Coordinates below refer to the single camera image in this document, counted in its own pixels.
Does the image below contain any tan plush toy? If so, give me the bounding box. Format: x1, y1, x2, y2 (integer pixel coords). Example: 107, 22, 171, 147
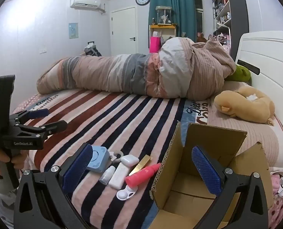
214, 86, 276, 127

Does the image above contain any glass display case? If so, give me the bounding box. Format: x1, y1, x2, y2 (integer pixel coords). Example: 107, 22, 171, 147
155, 6, 173, 26

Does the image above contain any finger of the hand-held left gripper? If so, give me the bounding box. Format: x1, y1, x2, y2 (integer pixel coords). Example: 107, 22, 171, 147
13, 120, 68, 139
9, 108, 50, 125

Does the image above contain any light blue square speaker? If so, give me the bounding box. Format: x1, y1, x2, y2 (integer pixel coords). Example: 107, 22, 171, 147
87, 145, 110, 173

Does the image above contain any gold lipstick tube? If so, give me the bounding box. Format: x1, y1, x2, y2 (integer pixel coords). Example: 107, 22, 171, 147
128, 154, 152, 177

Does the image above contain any small blue wall poster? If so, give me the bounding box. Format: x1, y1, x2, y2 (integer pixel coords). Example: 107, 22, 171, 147
68, 23, 78, 39

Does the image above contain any white air conditioner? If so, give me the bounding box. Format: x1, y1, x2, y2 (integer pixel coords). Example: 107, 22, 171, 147
70, 0, 106, 13

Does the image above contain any green plush pillow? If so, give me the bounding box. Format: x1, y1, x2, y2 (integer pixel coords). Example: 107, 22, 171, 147
224, 64, 252, 83

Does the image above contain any striped printed blanket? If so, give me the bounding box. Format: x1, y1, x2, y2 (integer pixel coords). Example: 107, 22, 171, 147
11, 88, 210, 229

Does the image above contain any white bed headboard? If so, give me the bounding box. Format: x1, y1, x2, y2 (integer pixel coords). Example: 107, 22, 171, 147
234, 31, 283, 148

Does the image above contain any tall dark bookshelf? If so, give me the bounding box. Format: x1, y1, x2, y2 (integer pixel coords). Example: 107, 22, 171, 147
211, 0, 249, 53

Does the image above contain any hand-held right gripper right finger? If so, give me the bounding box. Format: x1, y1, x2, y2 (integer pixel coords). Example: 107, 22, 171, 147
191, 145, 269, 229

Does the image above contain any white ring clip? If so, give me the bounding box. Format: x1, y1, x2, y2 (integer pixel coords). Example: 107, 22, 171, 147
109, 150, 126, 162

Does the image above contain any white contact lens case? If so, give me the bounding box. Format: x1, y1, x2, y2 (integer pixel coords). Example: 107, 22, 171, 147
116, 185, 138, 200

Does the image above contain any yellow side table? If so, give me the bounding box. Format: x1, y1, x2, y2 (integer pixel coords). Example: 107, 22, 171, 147
149, 24, 177, 53

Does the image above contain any white door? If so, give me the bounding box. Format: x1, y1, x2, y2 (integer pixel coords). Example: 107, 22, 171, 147
110, 7, 136, 57

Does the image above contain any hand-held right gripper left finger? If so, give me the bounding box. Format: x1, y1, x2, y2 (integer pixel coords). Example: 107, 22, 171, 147
13, 143, 94, 229

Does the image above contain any white earbuds case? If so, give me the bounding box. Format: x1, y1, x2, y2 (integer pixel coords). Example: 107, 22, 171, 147
121, 155, 140, 167

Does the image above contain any teal curtain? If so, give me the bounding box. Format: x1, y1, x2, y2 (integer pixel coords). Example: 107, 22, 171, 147
148, 0, 196, 42

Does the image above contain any rolled striped duvet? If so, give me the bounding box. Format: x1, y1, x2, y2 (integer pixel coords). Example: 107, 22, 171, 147
36, 37, 237, 100

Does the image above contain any brown cardboard box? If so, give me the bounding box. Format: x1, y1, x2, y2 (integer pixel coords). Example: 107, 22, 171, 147
150, 122, 274, 229

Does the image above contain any small clear dropper bottle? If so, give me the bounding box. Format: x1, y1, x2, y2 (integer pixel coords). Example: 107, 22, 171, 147
99, 166, 116, 185

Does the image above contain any pink spray bottle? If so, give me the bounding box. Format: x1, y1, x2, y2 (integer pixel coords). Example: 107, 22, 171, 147
125, 163, 162, 188

